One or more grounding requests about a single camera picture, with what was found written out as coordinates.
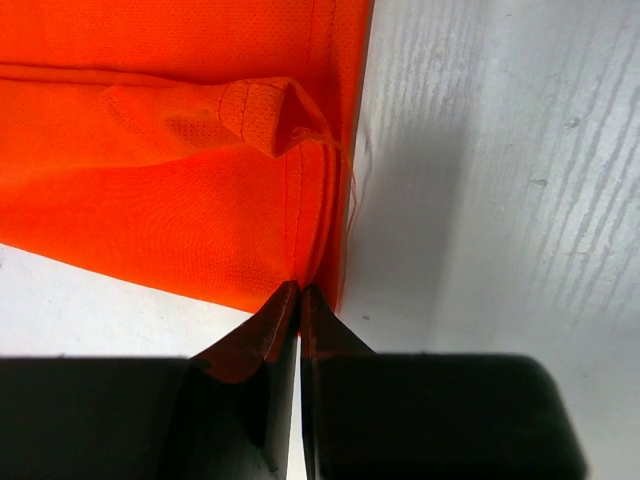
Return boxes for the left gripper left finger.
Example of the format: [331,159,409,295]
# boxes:
[1,282,299,479]

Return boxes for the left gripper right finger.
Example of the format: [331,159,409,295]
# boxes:
[300,286,588,479]

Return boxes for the orange t-shirt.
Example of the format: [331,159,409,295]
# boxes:
[1,1,372,311]

